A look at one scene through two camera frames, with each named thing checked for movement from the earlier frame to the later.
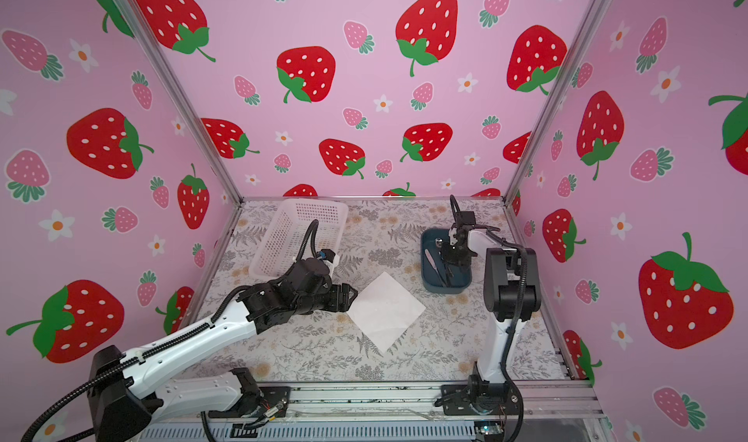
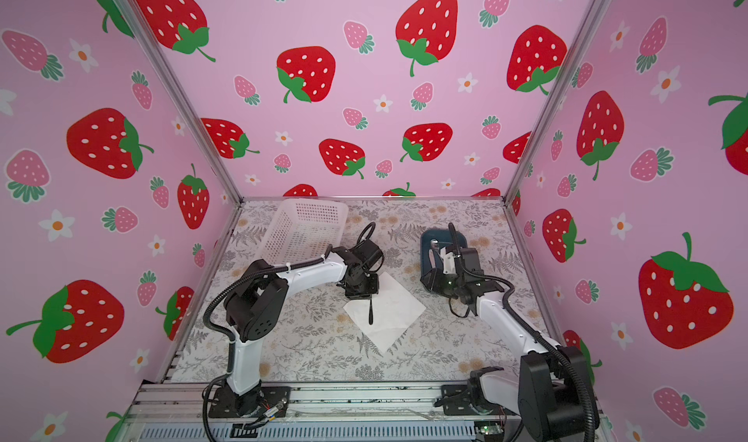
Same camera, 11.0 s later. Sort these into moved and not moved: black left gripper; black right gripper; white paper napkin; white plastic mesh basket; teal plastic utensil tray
Moved: black left gripper; black right gripper
Not moved: white plastic mesh basket; teal plastic utensil tray; white paper napkin
